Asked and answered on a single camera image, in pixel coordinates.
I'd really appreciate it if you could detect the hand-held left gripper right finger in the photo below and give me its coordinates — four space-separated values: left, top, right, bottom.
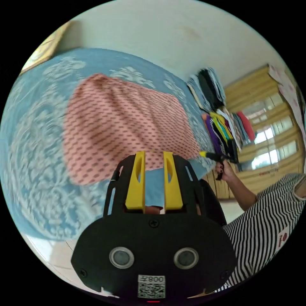
163 151 184 214

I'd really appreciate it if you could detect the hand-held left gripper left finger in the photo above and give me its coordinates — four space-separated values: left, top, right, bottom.
125 151 146 214

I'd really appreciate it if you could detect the pink shirt with black dots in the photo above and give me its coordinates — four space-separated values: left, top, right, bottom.
62 73 203 186

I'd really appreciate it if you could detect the person's right forearm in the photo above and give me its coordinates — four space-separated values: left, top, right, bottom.
226 174 258 212

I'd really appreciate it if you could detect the person's right hand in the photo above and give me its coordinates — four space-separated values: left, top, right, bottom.
215 159 237 183

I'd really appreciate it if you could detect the pile of clothes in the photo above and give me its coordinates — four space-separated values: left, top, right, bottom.
186 67 257 164

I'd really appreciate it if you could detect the wooden framed window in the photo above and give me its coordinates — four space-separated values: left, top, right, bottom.
224 64 305 200

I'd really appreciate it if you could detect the person's body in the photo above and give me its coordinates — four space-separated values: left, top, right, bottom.
214 173 306 293

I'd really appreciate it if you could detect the pale pink patterned curtain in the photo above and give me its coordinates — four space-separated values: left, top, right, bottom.
267 63 306 137

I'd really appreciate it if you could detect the bed with blue patterned sheet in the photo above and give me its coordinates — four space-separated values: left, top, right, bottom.
0 47 217 242

